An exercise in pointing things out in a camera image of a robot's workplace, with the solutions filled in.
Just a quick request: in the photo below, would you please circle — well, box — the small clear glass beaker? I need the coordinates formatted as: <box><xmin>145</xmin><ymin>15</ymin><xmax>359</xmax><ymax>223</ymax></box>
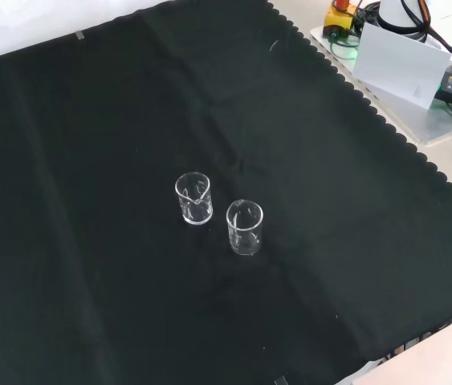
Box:
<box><xmin>174</xmin><ymin>171</ymin><xmax>214</xmax><ymax>225</ymax></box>

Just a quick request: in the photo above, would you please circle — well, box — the tall clear glass beaker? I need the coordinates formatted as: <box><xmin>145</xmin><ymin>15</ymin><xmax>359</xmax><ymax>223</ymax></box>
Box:
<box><xmin>226</xmin><ymin>199</ymin><xmax>264</xmax><ymax>257</ymax></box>

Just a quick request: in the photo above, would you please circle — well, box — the black cloth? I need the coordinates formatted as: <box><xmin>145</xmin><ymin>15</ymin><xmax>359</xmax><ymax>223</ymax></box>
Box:
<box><xmin>0</xmin><ymin>0</ymin><xmax>452</xmax><ymax>385</ymax></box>

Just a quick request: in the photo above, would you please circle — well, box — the yellow stop button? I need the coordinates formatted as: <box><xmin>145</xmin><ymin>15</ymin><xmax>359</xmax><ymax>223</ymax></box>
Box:
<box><xmin>324</xmin><ymin>0</ymin><xmax>361</xmax><ymax>38</ymax></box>

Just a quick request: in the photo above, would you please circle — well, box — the white folded card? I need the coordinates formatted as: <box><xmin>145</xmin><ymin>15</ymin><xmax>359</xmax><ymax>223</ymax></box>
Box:
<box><xmin>352</xmin><ymin>20</ymin><xmax>452</xmax><ymax>110</ymax></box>

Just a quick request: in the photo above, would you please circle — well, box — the dark green cable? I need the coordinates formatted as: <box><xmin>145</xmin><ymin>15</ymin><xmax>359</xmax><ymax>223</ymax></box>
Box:
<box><xmin>328</xmin><ymin>31</ymin><xmax>362</xmax><ymax>62</ymax></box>

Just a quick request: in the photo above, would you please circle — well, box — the grey metal base plate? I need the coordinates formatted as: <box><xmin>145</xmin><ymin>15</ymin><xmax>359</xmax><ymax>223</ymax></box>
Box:
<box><xmin>309</xmin><ymin>22</ymin><xmax>452</xmax><ymax>145</ymax></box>

